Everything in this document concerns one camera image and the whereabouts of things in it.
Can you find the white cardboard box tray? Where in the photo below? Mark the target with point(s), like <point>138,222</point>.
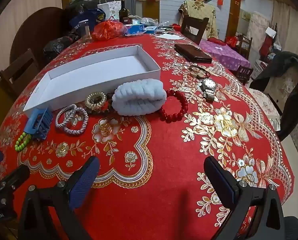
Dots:
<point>89,75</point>

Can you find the eyeglasses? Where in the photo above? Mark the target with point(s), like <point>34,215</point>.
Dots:
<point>196,73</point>

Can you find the silver wristwatch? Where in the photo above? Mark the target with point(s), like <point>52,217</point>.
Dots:
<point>208,83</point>

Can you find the black pen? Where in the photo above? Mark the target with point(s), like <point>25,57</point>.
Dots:
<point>164,32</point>

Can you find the white paper sheet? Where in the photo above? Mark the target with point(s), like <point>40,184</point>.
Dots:
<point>170,36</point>

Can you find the brown leather wallet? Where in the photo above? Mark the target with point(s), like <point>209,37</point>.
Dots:
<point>193,53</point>

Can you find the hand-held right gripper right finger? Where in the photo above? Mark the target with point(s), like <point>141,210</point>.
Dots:
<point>227,188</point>

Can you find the red plastic bag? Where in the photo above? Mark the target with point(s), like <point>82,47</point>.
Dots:
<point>109,30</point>

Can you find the beige curtain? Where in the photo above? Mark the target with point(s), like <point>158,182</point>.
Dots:
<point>286,22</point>

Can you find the light blue fluffy scrunchie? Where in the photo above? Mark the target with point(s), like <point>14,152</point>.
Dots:
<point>139,97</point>

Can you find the blue tissue pack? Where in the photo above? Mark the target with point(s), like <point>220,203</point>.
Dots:
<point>135,28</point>

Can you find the cream quilted cloth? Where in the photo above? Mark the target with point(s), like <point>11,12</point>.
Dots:
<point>201,8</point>

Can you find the floral covered chair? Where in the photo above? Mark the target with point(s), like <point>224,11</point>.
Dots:
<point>278,90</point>

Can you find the purple tablecloth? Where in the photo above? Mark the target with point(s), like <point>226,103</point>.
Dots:
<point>223,53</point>

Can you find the brown wooden chair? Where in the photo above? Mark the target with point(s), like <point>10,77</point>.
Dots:
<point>16,72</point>

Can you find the small black garbage bag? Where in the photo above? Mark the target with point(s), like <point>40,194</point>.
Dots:
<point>56,46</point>

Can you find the white paper gift bag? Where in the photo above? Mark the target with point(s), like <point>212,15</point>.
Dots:
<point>111,8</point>

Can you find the round wooden table board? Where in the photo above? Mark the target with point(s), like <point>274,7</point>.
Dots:
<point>39,30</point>

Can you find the dark wine bottle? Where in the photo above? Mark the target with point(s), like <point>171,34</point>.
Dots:
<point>124,13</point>

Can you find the blue shopping bag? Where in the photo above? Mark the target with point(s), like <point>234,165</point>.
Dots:
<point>94,15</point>

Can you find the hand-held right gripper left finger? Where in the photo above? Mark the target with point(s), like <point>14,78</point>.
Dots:
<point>85,183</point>

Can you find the black mesh chair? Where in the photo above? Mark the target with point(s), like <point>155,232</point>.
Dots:
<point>297,230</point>

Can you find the clear glass jar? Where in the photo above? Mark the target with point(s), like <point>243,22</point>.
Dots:
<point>86,31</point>

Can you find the large black garbage bag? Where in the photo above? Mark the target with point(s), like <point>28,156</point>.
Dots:
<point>79,5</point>

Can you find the dark wooden chair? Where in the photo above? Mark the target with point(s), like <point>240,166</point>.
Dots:
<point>201,25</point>

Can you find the blue hair claw clip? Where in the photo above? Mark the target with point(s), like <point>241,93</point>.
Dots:
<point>35,122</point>

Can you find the dark grey jacket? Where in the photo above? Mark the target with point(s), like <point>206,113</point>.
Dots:
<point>293,80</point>

